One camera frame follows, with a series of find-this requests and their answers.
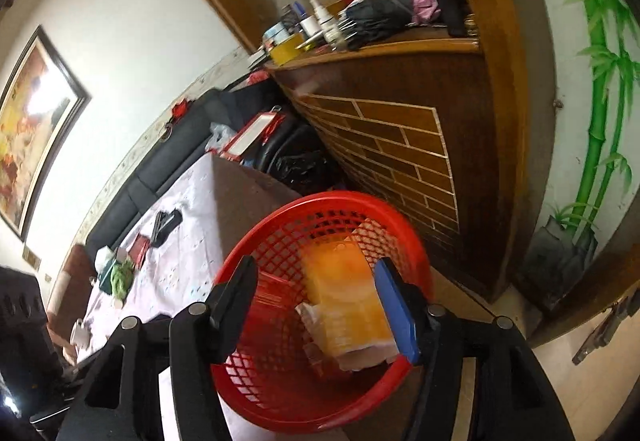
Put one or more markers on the white plastic bag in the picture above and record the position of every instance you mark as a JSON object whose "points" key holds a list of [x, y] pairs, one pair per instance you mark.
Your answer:
{"points": [[312, 321]]}

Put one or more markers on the black device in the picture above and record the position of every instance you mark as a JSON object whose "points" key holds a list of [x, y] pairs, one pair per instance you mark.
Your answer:
{"points": [[167, 226]]}

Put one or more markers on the red pouch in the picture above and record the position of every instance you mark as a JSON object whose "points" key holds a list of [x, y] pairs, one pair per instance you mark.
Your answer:
{"points": [[139, 251]]}

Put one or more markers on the purple floral tablecloth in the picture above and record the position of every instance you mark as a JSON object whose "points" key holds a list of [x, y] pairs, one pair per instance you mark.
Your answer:
{"points": [[175, 246]]}

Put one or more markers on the green cloth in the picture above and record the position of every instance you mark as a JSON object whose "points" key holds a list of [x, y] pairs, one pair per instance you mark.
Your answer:
{"points": [[121, 278]]}

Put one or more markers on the white jar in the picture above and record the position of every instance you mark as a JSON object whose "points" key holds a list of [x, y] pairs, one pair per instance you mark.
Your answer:
{"points": [[309, 27]]}

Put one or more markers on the yellow box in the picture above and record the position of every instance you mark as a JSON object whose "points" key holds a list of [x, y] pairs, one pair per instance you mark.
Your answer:
{"points": [[285, 52]]}

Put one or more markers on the framed picture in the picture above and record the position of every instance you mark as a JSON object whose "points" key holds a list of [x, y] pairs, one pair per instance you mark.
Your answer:
{"points": [[35, 121]]}

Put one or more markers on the yellow wall plaque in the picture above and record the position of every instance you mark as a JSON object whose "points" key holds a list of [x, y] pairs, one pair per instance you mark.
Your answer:
{"points": [[31, 256]]}

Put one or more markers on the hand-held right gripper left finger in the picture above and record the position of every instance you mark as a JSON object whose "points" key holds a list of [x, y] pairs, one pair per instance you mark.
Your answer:
{"points": [[235, 306]]}

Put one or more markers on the blue box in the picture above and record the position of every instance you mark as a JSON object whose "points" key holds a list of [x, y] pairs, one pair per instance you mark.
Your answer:
{"points": [[276, 35]]}

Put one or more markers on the black sofa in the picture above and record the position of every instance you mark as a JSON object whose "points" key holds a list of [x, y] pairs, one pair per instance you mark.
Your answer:
{"points": [[165, 156]]}

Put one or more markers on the green tissue box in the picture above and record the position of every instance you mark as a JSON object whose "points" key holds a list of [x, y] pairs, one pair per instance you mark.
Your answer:
{"points": [[106, 280]]}

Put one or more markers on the tall white spray bottle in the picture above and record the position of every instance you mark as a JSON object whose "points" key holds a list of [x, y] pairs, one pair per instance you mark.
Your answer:
{"points": [[327, 28]]}

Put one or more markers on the red plastic basket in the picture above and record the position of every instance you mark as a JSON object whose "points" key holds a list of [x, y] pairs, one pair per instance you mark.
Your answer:
{"points": [[280, 401]]}

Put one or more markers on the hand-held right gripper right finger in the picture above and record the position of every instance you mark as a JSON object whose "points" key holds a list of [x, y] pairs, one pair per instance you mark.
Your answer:
{"points": [[395, 311]]}

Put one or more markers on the black plastic bag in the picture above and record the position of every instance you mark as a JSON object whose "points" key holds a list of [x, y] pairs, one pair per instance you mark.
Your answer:
{"points": [[300, 168]]}

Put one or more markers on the black flask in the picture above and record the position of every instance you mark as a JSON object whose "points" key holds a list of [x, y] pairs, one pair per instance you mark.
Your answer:
{"points": [[452, 11]]}

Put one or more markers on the wooden sideboard cabinet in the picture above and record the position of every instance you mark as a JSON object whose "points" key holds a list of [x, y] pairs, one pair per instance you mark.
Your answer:
{"points": [[400, 161]]}

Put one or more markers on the bamboo wall decal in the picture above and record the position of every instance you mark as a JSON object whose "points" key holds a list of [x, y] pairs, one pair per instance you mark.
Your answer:
{"points": [[595, 131]]}

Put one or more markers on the red-framed white board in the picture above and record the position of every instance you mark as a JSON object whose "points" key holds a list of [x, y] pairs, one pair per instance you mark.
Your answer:
{"points": [[250, 136]]}

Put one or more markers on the black umbrella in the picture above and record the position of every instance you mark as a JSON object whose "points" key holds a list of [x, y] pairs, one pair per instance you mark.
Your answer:
{"points": [[375, 16]]}

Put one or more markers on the brown armchair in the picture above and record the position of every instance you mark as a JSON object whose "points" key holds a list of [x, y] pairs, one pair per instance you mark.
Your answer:
{"points": [[70, 281]]}

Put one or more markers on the white cup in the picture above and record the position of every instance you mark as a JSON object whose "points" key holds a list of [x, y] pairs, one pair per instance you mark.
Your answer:
{"points": [[80, 333]]}

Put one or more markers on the red ornament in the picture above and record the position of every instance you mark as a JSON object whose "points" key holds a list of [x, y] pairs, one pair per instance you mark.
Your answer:
{"points": [[180, 109]]}

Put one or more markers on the clear plastic bag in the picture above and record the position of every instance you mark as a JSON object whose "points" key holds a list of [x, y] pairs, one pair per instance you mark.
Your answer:
{"points": [[219, 136]]}

